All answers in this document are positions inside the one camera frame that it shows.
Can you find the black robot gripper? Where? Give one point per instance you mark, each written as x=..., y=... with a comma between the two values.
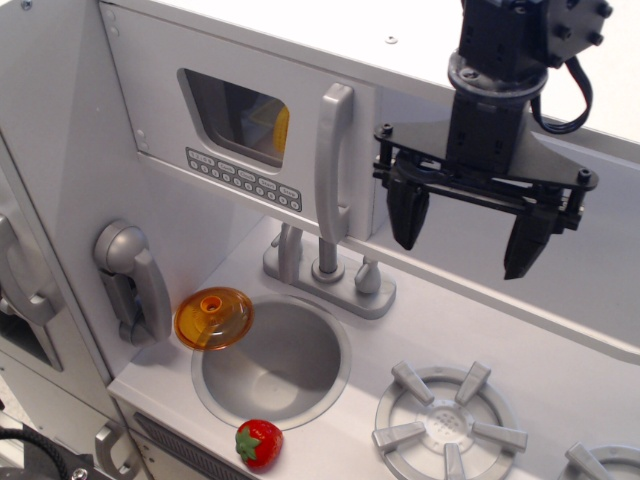
x=485, y=155

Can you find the grey microwave door handle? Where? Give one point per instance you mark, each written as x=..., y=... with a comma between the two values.
x=335, y=117

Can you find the white toy microwave door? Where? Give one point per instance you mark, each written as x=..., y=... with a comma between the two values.
x=189, y=86

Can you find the grey toy faucet set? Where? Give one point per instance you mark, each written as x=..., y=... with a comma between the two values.
x=316, y=267

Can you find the yellow toy corn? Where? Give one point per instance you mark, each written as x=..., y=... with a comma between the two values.
x=270, y=121

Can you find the grey stove burner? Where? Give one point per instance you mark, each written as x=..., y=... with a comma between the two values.
x=604, y=462
x=446, y=423

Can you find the grey round sink basin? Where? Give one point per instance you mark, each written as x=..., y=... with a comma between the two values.
x=289, y=369

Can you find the white toy kitchen cabinet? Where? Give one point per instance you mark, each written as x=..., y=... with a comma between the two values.
x=96, y=126

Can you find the orange transparent pot lid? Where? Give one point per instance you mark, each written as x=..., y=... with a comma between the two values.
x=214, y=318

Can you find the red toy strawberry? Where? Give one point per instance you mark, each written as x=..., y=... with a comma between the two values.
x=258, y=443

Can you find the grey toy telephone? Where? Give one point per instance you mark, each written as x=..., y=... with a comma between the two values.
x=134, y=284

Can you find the grey oven door handle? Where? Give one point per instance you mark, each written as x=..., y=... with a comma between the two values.
x=114, y=454

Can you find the grey fridge door handle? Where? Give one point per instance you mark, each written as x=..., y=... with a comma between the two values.
x=28, y=288

